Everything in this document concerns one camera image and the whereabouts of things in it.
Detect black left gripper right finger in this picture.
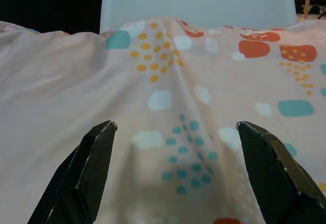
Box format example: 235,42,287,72
236,121,326,224

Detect pink pillow with coloured dots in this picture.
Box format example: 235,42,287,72
0,16,326,224

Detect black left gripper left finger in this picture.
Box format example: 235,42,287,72
27,120,119,224

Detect white plastic shell chair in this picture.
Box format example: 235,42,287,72
99,0,298,35

